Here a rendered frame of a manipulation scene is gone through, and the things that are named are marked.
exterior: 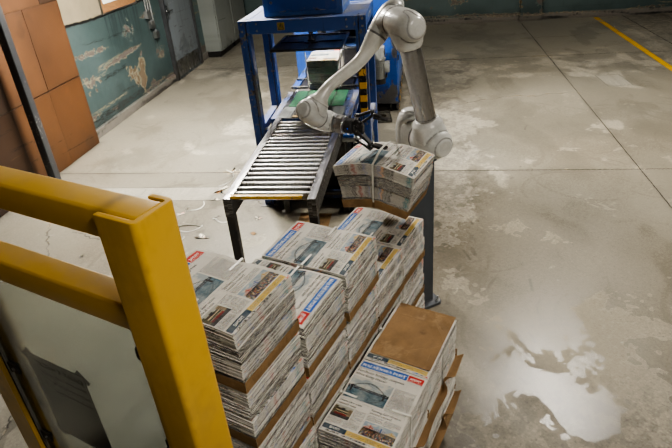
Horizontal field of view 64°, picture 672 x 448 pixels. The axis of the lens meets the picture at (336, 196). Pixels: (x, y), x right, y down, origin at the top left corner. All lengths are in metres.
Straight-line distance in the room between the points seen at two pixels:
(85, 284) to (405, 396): 1.39
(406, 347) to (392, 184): 0.71
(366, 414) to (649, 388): 1.64
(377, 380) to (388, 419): 0.19
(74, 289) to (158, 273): 0.26
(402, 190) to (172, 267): 1.66
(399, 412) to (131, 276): 1.41
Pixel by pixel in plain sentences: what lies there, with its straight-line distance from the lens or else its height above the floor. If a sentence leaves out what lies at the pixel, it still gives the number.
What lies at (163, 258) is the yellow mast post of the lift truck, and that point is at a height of 1.77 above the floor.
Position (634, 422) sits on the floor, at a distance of 3.10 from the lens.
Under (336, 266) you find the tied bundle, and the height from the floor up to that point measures 1.06.
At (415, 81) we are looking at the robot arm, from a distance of 2.61.
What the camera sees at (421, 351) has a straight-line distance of 2.35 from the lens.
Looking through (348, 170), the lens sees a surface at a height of 1.15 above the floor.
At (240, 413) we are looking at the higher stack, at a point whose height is 0.97.
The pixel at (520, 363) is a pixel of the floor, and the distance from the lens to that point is 3.21.
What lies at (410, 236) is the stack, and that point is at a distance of 2.62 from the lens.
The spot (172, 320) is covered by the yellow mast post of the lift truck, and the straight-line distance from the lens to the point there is 0.97.
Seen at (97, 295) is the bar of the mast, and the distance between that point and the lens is 1.09.
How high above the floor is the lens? 2.24
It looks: 28 degrees down
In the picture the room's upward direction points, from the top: 5 degrees counter-clockwise
